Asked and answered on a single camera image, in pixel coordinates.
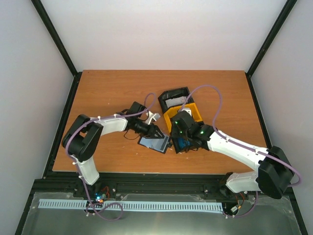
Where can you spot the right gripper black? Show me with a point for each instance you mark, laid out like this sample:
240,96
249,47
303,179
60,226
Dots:
174,132

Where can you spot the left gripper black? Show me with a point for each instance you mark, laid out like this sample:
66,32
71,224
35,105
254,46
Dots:
151,131

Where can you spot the black leather card holder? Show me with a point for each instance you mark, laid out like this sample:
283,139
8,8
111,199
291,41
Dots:
159,145

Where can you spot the yellow bin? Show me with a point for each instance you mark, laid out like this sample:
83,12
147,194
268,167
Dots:
172,111

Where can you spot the black bin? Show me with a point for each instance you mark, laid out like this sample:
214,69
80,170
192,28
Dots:
199,143
184,91

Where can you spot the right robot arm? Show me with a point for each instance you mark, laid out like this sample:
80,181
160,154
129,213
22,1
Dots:
271,171

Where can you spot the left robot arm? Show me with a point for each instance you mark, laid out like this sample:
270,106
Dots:
81,140

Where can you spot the blue cards stack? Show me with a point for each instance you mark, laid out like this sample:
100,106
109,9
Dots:
183,143

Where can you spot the white cards stack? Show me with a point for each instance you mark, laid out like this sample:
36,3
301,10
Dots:
175,101

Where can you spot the green led circuit board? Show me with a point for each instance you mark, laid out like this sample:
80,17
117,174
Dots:
101,197

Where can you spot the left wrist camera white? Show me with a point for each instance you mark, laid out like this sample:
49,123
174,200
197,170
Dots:
151,117

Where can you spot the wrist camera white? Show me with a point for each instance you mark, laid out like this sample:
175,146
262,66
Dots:
187,110
151,117

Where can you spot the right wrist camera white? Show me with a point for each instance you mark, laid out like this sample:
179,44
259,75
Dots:
187,110

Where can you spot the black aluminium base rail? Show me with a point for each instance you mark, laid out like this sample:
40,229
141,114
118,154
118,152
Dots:
204,186

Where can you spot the right black frame post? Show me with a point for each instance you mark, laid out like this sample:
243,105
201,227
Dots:
280,20

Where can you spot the black frame post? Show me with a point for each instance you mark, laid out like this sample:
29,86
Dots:
40,9
280,20

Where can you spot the light blue cable duct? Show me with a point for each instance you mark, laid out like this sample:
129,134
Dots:
136,206

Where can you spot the left black frame post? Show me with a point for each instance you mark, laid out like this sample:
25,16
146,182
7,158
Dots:
40,9

